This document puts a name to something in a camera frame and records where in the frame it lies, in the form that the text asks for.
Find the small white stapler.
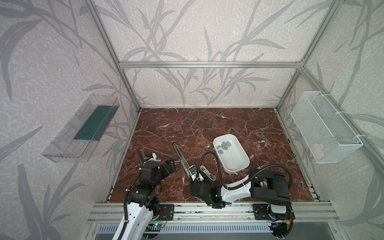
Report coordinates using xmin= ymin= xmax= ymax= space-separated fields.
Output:
xmin=200 ymin=165 xmax=217 ymax=182

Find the beige black long stapler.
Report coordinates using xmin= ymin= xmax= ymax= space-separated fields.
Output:
xmin=173 ymin=143 xmax=194 ymax=183

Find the white oval tray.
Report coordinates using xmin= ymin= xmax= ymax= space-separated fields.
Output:
xmin=213 ymin=134 xmax=250 ymax=174

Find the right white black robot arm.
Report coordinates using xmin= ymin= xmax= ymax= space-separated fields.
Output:
xmin=181 ymin=157 xmax=294 ymax=225

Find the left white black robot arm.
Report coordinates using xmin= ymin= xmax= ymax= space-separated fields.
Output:
xmin=113 ymin=149 xmax=176 ymax=240

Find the green circuit board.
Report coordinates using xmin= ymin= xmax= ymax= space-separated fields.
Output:
xmin=146 ymin=223 xmax=166 ymax=232

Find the pink object in basket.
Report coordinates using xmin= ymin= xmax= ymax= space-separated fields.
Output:
xmin=311 ymin=144 xmax=324 ymax=155

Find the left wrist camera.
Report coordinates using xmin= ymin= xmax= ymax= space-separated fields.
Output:
xmin=144 ymin=153 xmax=157 ymax=162

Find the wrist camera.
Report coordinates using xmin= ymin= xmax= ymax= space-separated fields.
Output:
xmin=189 ymin=165 xmax=204 ymax=182
xmin=144 ymin=153 xmax=157 ymax=162

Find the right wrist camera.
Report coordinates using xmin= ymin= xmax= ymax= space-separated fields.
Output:
xmin=189 ymin=165 xmax=204 ymax=182

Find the clear plastic wall bin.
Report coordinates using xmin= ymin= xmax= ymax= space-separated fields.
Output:
xmin=43 ymin=94 xmax=120 ymax=163

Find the white wire mesh basket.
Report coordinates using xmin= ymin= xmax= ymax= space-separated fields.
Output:
xmin=291 ymin=91 xmax=364 ymax=164

